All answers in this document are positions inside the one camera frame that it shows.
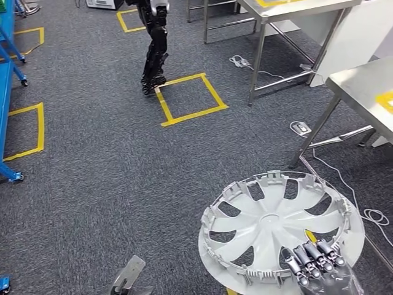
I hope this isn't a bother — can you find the long white cable with coil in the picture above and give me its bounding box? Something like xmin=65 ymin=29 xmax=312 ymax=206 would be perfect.
xmin=312 ymin=148 xmax=393 ymax=249

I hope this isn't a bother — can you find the grey plastic wheel cover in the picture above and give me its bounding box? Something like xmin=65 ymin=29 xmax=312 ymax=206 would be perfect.
xmin=198 ymin=170 xmax=366 ymax=295

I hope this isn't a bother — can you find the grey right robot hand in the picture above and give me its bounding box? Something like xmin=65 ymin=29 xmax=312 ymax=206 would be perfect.
xmin=280 ymin=238 xmax=367 ymax=295

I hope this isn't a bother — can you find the steel table frame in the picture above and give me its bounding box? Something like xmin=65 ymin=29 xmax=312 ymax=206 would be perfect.
xmin=186 ymin=0 xmax=259 ymax=45

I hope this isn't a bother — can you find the black humanoid robot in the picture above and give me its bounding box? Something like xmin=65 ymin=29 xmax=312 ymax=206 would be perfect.
xmin=124 ymin=0 xmax=171 ymax=97

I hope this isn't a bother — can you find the grey floor socket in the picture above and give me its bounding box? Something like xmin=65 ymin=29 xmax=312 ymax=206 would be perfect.
xmin=289 ymin=120 xmax=312 ymax=138

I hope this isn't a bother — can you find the white panel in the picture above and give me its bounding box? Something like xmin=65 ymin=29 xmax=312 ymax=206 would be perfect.
xmin=310 ymin=0 xmax=393 ymax=89

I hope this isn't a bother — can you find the black left camera bracket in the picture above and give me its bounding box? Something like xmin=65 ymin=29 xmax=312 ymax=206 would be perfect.
xmin=110 ymin=284 xmax=155 ymax=295

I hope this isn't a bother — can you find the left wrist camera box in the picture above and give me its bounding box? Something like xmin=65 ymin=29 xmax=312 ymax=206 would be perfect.
xmin=114 ymin=255 xmax=146 ymax=291

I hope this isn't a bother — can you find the steel table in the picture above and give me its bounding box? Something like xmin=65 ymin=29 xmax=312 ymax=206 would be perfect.
xmin=236 ymin=0 xmax=363 ymax=108

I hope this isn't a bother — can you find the white device box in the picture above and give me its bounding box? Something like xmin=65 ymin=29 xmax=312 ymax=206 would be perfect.
xmin=86 ymin=0 xmax=124 ymax=11

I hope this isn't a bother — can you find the round grey stand base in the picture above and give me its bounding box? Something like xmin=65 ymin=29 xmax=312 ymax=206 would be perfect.
xmin=14 ymin=0 xmax=41 ymax=17

